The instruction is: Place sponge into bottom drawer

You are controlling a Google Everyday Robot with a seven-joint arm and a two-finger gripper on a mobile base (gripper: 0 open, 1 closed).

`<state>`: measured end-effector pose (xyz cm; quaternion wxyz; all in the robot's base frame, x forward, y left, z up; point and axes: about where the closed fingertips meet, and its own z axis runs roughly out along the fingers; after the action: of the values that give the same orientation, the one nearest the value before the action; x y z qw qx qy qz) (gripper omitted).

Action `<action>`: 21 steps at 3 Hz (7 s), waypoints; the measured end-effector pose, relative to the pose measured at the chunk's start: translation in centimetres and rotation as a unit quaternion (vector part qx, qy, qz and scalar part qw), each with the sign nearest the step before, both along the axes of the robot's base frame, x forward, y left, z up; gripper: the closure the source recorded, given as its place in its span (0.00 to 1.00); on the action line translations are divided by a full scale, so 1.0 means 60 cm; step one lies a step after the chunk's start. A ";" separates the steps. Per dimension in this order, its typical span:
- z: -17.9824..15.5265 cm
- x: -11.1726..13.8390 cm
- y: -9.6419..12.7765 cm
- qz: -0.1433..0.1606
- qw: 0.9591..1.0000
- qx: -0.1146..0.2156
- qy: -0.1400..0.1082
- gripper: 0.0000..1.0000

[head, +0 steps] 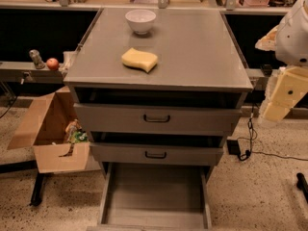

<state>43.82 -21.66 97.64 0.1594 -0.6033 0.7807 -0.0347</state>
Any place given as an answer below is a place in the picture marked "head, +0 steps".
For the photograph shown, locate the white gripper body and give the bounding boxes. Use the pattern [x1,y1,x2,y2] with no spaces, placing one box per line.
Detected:
[270,66,308,109]

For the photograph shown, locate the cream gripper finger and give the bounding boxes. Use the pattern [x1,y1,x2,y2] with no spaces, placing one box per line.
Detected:
[255,26,278,51]
[261,101,290,122]

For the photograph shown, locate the yellow sponge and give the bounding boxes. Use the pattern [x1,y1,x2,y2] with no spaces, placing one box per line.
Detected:
[121,48,158,73]

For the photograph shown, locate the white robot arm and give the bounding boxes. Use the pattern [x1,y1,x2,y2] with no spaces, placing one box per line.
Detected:
[255,0,308,122]

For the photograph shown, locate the grey drawer cabinet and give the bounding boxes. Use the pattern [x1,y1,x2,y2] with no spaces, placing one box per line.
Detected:
[63,7,254,185]

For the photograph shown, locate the bottom grey drawer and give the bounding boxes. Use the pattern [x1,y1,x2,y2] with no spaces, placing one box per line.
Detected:
[86,163,212,231]

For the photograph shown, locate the grey drawer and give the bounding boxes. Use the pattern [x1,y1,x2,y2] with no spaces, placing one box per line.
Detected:
[90,143,223,166]
[74,103,242,136]
[86,163,212,231]

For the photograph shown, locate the middle grey drawer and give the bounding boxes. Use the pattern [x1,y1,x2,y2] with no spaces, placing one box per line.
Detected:
[90,143,223,166]

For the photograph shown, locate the top grey drawer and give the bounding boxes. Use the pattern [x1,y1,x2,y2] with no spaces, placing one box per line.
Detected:
[74,103,242,136]

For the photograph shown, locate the black remote on shelf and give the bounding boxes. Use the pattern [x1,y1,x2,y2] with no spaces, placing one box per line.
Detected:
[260,64,272,76]

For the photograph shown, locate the black power adapter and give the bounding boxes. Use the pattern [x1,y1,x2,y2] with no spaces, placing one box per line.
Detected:
[227,140,241,156]

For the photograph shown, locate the white ceramic bowl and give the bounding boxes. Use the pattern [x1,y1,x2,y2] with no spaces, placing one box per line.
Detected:
[125,9,156,35]

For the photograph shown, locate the colourful items in box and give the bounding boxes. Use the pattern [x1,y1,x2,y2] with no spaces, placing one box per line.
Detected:
[64,119,88,143]

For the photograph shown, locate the red apple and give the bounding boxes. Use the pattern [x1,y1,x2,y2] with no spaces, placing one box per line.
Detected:
[46,58,60,70]

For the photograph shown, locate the cardboard box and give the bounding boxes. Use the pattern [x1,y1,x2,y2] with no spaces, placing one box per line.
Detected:
[8,87,100,173]

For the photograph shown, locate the small grey figurine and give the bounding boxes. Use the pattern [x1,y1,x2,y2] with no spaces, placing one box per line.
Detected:
[29,49,45,69]

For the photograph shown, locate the black cable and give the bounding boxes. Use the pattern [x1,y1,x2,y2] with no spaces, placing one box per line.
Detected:
[237,103,308,162]

